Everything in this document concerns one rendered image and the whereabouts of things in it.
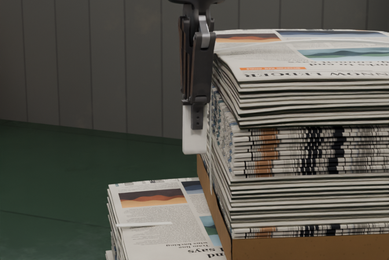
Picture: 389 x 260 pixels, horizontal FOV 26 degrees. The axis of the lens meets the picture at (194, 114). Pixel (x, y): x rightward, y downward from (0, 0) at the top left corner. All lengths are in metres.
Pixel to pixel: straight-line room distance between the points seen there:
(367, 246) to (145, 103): 3.75
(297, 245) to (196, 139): 0.22
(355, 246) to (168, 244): 0.24
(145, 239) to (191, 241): 0.06
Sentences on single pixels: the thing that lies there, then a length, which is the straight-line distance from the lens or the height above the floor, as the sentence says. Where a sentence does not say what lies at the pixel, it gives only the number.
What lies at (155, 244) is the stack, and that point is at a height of 0.83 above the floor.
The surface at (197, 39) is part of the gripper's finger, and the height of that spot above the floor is 1.08.
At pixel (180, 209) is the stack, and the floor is 0.83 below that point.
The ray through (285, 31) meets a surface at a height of 1.06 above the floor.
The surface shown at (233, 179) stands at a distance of 0.93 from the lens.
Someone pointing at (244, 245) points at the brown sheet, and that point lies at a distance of 0.96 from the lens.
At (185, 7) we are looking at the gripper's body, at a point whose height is 1.11.
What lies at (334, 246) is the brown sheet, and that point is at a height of 0.87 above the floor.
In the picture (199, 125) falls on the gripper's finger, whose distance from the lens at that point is 1.09.
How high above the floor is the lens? 1.24
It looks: 14 degrees down
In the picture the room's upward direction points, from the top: straight up
